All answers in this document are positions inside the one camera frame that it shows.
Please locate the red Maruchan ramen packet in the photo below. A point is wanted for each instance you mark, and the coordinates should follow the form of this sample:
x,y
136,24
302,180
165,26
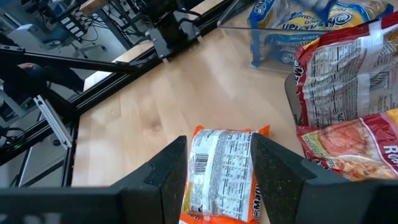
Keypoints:
x,y
351,146
342,77

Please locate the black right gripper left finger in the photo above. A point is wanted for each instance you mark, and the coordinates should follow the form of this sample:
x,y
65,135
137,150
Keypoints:
x,y
149,199

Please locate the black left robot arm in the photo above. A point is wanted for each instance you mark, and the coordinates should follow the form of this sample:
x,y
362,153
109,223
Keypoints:
x,y
169,28

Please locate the silver aluminium bracket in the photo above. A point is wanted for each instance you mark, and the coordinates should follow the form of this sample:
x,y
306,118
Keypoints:
x,y
53,121

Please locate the person's hand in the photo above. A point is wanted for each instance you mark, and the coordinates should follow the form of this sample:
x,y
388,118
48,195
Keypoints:
x,y
26,66

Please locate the person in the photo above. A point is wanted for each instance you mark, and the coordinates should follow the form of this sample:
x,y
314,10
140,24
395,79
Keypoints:
x,y
56,77

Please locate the black rack white labels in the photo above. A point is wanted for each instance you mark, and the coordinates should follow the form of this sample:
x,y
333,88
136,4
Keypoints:
x,y
73,26

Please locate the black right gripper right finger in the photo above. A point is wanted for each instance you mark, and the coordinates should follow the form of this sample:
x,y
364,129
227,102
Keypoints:
x,y
289,193

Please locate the office chair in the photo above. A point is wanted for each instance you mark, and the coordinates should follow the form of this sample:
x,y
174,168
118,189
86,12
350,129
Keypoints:
x,y
56,35

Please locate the black metal strut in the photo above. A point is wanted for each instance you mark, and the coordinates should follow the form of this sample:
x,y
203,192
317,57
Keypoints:
x,y
62,60

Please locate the orange Maruchan ramen packet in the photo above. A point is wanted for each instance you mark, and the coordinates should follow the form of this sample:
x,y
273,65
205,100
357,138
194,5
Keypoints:
x,y
220,174

